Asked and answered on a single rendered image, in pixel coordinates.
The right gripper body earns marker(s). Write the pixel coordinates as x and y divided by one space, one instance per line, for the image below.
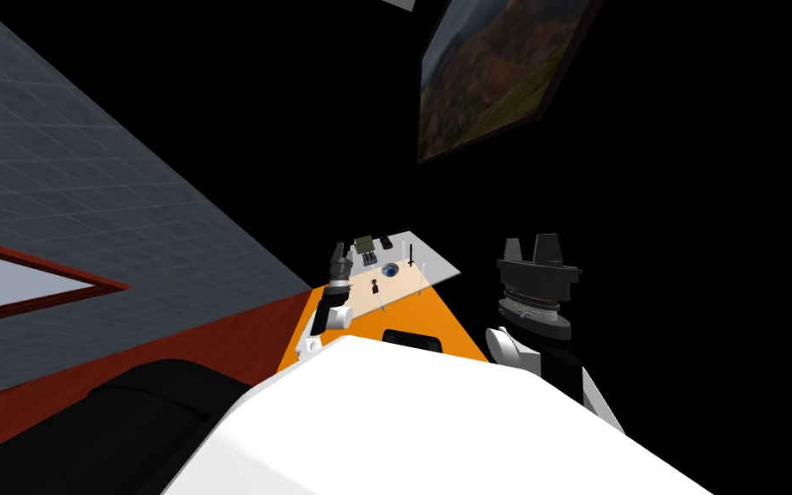
537 276

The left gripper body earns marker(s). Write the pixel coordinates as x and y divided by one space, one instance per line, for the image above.
341 267

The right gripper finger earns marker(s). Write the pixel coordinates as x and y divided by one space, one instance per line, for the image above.
513 251
548 250

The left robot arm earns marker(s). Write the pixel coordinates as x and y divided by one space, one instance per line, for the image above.
331 313

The olive green box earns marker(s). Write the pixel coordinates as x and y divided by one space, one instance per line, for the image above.
365 244

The dark striped block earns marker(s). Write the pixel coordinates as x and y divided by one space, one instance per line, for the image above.
369 258

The small brown bottle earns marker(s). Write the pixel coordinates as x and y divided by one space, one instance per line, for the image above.
374 287

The blue bowl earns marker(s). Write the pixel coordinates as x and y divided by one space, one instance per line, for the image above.
390 270

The thin black stick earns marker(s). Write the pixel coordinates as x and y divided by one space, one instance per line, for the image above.
411 256

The pale glass-topped table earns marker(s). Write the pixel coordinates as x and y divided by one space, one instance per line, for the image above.
432 272

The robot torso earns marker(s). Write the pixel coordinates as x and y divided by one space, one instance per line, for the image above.
396 426

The framed landscape picture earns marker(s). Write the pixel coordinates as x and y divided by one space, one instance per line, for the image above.
492 75

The red-framed window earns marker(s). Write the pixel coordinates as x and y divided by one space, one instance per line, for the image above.
4 282

